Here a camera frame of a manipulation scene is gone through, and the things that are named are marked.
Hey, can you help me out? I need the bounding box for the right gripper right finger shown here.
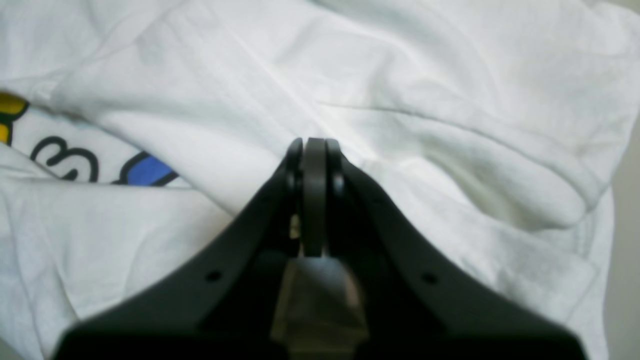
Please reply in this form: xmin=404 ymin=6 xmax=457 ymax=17
xmin=326 ymin=139 xmax=586 ymax=360

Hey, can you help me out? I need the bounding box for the white printed T-shirt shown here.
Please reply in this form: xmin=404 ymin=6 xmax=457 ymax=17
xmin=1 ymin=0 xmax=639 ymax=360

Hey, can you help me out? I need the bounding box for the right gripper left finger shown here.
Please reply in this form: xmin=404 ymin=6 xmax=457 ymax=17
xmin=55 ymin=138 xmax=327 ymax=360

